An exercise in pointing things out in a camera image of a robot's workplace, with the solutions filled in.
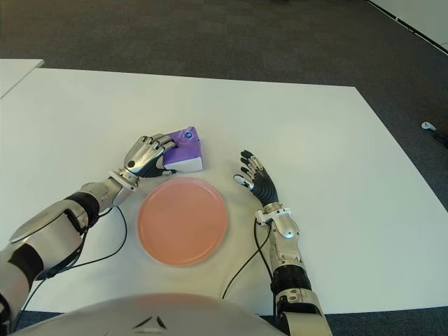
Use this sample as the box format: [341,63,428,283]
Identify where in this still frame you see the silver robot torso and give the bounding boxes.
[12,293,291,336]

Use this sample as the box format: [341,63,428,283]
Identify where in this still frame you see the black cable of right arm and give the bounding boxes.
[221,223,277,316]

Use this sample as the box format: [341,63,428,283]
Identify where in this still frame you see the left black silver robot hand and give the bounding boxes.
[122,134,178,179]

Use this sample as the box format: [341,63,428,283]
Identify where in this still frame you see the round pink plate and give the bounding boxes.
[136,176,230,268]

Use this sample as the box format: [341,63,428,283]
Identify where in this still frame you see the white neighbouring table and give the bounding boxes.
[0,58,46,99]

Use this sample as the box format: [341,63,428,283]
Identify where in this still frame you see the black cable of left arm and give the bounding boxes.
[13,206,127,323]

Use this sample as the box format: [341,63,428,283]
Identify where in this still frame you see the purple tissue paper pack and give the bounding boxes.
[162,127,204,174]

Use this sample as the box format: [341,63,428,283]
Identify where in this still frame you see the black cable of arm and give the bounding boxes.
[221,223,277,316]
[13,206,127,323]

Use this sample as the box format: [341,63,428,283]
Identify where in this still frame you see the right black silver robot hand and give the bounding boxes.
[232,150,280,207]

